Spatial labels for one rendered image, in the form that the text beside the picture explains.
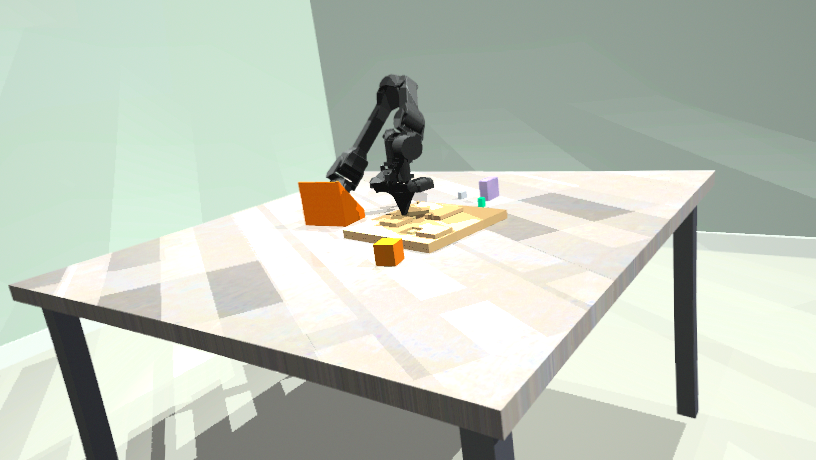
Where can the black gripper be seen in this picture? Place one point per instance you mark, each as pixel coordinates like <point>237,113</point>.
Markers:
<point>403,193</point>

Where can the light purple block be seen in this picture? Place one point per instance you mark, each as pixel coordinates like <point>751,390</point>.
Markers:
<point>488,188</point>

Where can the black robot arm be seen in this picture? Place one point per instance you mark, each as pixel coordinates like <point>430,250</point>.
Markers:
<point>394,91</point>

